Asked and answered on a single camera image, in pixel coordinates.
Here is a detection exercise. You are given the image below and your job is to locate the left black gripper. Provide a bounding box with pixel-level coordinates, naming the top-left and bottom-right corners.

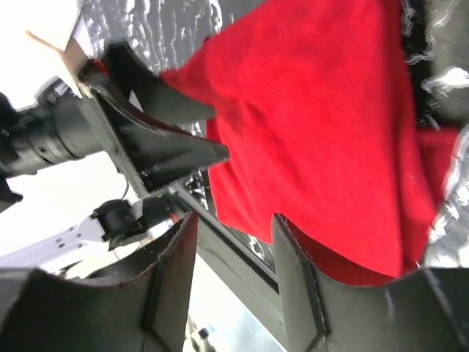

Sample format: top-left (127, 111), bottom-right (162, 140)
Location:
top-left (31, 41), bottom-right (229, 194)

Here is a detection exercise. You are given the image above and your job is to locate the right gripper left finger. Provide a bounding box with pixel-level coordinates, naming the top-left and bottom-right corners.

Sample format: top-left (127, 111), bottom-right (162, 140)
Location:
top-left (1, 213), bottom-right (198, 351)

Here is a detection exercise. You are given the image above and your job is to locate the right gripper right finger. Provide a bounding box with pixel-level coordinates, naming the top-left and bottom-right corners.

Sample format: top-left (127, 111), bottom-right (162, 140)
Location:
top-left (272, 214), bottom-right (468, 352)

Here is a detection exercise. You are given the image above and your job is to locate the red t shirt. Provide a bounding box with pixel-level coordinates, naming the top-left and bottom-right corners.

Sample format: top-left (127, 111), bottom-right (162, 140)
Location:
top-left (161, 1), bottom-right (458, 285)

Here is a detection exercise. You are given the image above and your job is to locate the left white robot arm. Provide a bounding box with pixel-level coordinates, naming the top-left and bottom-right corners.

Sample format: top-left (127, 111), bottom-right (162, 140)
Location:
top-left (1, 43), bottom-right (229, 278)

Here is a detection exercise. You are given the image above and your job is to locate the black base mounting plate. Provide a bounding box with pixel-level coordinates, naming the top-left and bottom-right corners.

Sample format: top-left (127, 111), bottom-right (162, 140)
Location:
top-left (169, 185), bottom-right (287, 350)

